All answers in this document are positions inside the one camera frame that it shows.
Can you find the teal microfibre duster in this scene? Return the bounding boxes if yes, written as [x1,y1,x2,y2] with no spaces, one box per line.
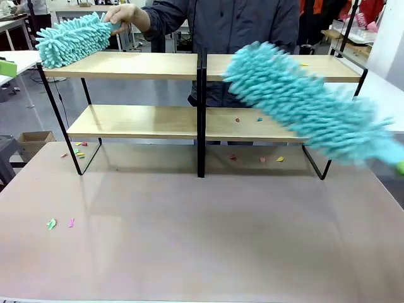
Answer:
[222,40,404,173]
[35,11,122,69]

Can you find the person's right forearm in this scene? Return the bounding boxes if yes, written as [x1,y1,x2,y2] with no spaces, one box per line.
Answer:
[141,4,196,36]

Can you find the person's right hand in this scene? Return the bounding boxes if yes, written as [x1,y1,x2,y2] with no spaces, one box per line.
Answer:
[103,3,152,33]

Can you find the white table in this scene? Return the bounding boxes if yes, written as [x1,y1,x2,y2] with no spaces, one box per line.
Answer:
[0,49,42,110]

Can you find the cardboard box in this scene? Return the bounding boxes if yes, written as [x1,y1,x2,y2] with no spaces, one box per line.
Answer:
[16,130,57,162]

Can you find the grey chair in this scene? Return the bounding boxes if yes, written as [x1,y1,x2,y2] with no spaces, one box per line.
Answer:
[0,134,20,186]

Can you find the wooden workbench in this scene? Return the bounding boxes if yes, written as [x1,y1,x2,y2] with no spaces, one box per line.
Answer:
[321,27,374,58]

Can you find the pink printed item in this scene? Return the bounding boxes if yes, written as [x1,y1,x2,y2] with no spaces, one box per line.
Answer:
[355,11,380,33]

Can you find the black pole with clamp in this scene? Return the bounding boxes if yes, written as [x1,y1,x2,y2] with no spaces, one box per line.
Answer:
[334,0,361,59]

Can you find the red and orange clothes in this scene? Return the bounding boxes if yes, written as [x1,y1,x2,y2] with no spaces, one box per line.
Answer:
[299,0,358,20]

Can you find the person in dark blue jacket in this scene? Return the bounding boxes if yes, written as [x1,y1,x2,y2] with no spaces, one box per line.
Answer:
[140,0,300,146]

